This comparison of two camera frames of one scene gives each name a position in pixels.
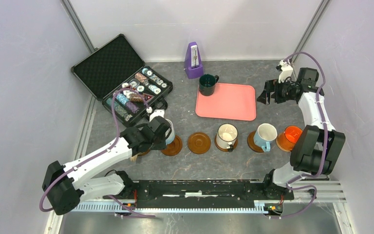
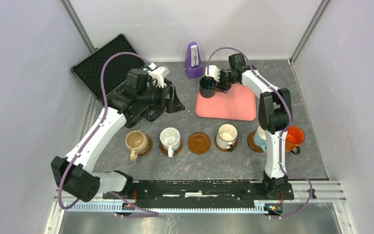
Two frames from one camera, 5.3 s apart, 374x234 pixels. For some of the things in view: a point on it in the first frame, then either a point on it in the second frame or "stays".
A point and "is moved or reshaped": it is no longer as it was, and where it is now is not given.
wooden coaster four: (225, 149) stays
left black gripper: (162, 145) to (171, 105)
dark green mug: (207, 84) stays
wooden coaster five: (251, 144) stays
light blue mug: (265, 133) stays
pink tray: (233, 101) stays
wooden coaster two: (199, 143) stays
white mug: (171, 138) is moved or reshaped
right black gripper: (271, 86) to (221, 87)
